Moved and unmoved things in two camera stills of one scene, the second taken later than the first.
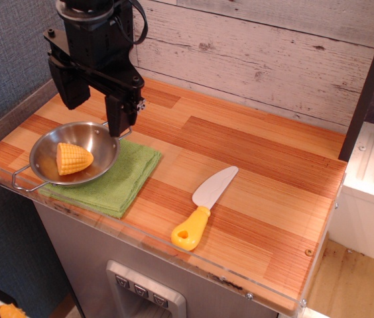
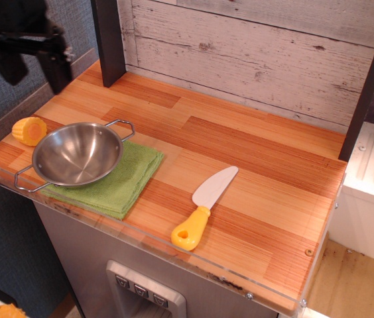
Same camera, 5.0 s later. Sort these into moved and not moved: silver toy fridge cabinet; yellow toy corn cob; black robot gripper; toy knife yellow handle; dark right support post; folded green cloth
Moved: black robot gripper; yellow toy corn cob
Not moved: folded green cloth; silver toy fridge cabinet; dark right support post; toy knife yellow handle
